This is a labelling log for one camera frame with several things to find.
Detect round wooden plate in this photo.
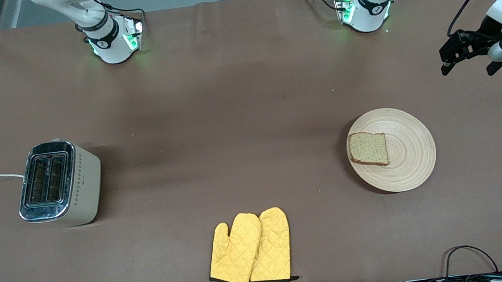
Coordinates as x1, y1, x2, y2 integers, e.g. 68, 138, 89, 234
342, 102, 440, 198

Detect brown bread slice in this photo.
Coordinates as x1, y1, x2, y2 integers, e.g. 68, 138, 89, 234
346, 129, 390, 170

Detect beige chrome two-slot toaster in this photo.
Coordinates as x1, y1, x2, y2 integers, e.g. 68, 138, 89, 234
11, 135, 108, 232

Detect brown table cover cloth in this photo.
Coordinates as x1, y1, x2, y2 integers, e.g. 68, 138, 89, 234
0, 0, 502, 282

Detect yellow quilted oven mitt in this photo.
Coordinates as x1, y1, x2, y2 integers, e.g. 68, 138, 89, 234
203, 211, 269, 282
242, 205, 300, 282

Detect looped black floor cable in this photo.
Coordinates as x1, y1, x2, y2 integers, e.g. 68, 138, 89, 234
442, 241, 500, 280

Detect black right base cable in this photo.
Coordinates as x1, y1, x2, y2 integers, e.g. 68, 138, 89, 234
102, 0, 146, 22

